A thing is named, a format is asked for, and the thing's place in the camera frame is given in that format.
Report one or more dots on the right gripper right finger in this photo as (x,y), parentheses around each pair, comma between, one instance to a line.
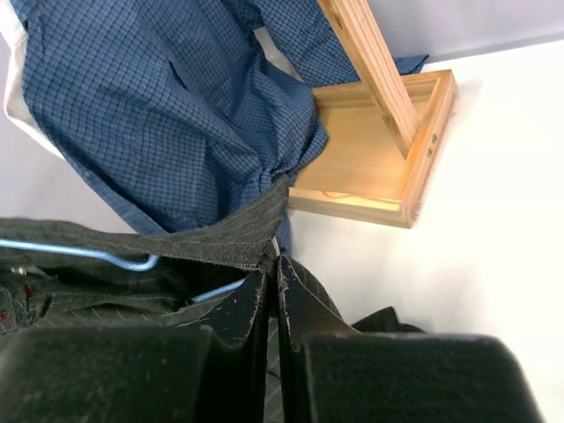
(387,372)

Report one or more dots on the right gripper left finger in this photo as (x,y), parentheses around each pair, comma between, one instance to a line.
(210,370)

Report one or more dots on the light blue wire hanger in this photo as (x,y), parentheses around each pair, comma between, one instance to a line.
(117,261)

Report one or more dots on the black pinstriped shirt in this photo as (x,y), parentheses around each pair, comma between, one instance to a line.
(46,291)

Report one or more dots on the blue checkered shirt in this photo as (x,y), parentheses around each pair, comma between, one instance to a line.
(179,113)

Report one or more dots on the white shirt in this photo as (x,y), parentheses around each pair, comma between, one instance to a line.
(14,105)

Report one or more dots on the wooden clothes rack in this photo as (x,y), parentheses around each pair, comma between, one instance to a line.
(384,132)

